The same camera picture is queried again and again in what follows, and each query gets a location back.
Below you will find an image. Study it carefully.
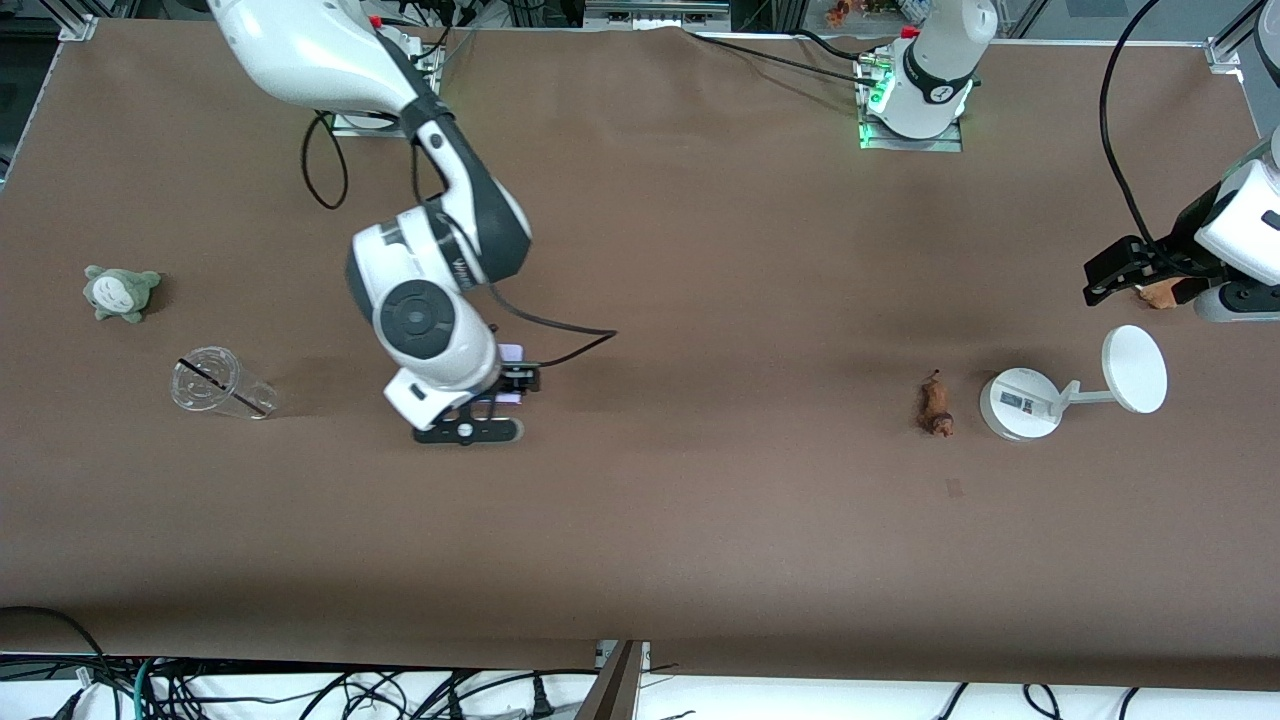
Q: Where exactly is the brown lion statue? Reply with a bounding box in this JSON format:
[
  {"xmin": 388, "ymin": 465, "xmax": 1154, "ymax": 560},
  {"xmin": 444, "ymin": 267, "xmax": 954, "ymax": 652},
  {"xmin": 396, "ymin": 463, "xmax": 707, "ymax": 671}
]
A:
[{"xmin": 918, "ymin": 369, "xmax": 956, "ymax": 438}]

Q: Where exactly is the white round stand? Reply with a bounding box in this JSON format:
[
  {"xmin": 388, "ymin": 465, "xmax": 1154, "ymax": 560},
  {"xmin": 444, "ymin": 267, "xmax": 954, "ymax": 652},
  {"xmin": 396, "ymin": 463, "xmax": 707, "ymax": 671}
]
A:
[{"xmin": 978, "ymin": 325, "xmax": 1169, "ymax": 442}]

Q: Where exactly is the black straw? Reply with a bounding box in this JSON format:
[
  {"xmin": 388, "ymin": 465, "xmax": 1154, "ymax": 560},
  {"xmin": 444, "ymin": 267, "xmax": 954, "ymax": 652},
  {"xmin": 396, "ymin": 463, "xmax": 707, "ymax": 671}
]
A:
[{"xmin": 177, "ymin": 358, "xmax": 269, "ymax": 414}]

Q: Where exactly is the clear plastic cup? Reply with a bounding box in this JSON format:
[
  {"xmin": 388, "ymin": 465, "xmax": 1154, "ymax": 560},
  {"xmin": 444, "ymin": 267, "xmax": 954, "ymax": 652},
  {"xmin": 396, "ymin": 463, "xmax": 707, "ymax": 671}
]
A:
[{"xmin": 169, "ymin": 346, "xmax": 281, "ymax": 421}]

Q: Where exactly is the brown table cover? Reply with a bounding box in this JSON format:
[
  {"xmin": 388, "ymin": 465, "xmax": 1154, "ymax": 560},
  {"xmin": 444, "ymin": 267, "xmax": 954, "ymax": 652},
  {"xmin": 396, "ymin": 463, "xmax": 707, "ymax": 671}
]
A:
[{"xmin": 0, "ymin": 20, "xmax": 1280, "ymax": 691}]

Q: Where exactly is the dark metal beam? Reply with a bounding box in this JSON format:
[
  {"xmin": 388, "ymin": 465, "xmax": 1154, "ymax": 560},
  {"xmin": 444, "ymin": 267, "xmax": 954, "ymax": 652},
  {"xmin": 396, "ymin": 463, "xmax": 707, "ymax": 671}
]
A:
[{"xmin": 575, "ymin": 642, "xmax": 643, "ymax": 720}]

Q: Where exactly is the grey totoro plush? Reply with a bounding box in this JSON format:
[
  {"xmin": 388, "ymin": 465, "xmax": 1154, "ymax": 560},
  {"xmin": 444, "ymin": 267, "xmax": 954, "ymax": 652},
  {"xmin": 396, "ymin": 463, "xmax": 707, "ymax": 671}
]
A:
[{"xmin": 83, "ymin": 265, "xmax": 162, "ymax": 324}]

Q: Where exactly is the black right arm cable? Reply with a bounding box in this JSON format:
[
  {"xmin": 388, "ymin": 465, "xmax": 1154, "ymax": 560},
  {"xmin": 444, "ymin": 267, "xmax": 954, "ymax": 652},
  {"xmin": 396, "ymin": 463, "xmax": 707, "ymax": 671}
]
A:
[{"xmin": 302, "ymin": 108, "xmax": 619, "ymax": 369}]

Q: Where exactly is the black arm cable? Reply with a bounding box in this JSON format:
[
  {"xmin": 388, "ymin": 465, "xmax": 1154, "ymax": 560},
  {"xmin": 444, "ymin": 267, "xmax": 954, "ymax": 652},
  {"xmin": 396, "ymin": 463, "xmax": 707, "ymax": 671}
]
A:
[
  {"xmin": 1100, "ymin": 0, "xmax": 1266, "ymax": 263},
  {"xmin": 302, "ymin": 108, "xmax": 619, "ymax": 369}
]

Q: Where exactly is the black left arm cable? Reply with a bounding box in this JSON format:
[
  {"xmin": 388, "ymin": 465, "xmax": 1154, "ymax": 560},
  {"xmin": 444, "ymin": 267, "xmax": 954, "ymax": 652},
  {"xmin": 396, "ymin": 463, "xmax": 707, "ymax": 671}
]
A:
[{"xmin": 1100, "ymin": 0, "xmax": 1266, "ymax": 263}]

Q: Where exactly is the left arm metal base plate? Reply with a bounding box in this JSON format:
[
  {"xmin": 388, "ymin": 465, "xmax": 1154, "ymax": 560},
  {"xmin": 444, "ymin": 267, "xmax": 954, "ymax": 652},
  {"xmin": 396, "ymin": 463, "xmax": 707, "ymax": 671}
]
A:
[{"xmin": 855, "ymin": 50, "xmax": 966, "ymax": 153}]

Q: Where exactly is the silver table bracket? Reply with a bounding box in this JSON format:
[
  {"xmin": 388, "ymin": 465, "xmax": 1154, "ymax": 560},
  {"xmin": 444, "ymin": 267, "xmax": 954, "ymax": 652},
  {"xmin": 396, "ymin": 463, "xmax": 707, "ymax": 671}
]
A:
[{"xmin": 594, "ymin": 640, "xmax": 653, "ymax": 673}]

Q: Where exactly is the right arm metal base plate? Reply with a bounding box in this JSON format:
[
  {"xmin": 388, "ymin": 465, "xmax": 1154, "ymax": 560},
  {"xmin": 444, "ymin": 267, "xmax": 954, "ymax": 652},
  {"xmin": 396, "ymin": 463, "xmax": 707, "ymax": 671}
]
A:
[{"xmin": 330, "ymin": 30, "xmax": 446, "ymax": 137}]

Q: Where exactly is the black cable on table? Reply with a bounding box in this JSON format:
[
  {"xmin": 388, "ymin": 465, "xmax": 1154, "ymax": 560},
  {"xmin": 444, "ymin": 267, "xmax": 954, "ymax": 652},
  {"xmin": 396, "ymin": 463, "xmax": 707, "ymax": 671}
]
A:
[{"xmin": 685, "ymin": 28, "xmax": 891, "ymax": 86}]

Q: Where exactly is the silver metal rail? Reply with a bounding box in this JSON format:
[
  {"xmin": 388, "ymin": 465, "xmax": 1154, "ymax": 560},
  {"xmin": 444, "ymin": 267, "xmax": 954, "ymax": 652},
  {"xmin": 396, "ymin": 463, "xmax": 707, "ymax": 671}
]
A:
[{"xmin": 585, "ymin": 0, "xmax": 733, "ymax": 31}]

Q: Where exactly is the black floor cable loop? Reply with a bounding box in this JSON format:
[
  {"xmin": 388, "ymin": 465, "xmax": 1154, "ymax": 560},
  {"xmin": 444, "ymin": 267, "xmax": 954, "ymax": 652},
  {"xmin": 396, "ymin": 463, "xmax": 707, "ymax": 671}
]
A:
[{"xmin": 0, "ymin": 605, "xmax": 116, "ymax": 720}]

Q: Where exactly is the aluminium frame corner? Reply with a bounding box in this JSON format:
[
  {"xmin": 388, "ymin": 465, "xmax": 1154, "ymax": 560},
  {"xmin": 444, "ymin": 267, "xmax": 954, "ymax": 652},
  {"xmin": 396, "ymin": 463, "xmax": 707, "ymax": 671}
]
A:
[{"xmin": 58, "ymin": 0, "xmax": 103, "ymax": 43}]

